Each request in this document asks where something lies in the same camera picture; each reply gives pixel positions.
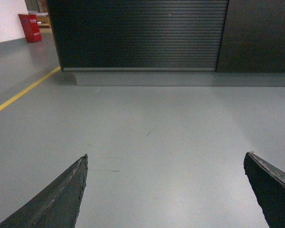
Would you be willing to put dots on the wooden shelf in background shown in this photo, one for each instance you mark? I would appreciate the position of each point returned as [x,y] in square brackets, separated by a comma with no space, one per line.
[42,18]

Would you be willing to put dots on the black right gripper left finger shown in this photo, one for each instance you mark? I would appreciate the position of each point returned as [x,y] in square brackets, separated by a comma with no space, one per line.
[57,205]

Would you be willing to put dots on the black checkout counter cabinet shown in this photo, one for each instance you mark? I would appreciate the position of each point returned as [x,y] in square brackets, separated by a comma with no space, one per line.
[170,42]

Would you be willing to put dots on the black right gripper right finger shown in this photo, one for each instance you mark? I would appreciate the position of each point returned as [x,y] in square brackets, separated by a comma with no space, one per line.
[268,185]

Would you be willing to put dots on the red fire extinguisher box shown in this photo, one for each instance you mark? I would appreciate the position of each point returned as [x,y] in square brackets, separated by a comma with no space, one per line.
[30,27]

